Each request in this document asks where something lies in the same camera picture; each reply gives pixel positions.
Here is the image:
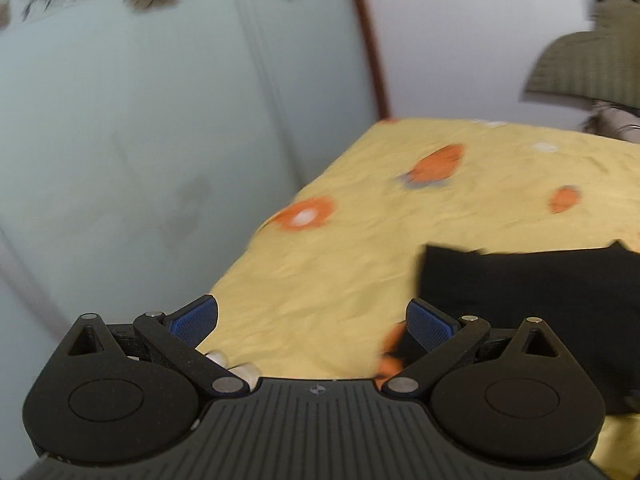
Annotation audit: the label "yellow carrot print bedsheet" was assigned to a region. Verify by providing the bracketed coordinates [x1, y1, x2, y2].
[200, 119, 639, 479]

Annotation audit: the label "black pants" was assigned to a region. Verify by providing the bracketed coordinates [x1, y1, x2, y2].
[414, 242, 639, 415]

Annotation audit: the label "frosted glass wardrobe door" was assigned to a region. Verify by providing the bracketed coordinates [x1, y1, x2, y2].
[1, 0, 376, 479]

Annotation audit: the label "olive padded headboard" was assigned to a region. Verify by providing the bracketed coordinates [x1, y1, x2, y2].
[525, 0, 639, 108]

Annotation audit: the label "brown wooden door frame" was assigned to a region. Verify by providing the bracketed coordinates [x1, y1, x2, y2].
[354, 0, 390, 119]

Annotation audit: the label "patterned pillow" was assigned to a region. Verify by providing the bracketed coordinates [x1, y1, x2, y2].
[582, 101, 640, 144]

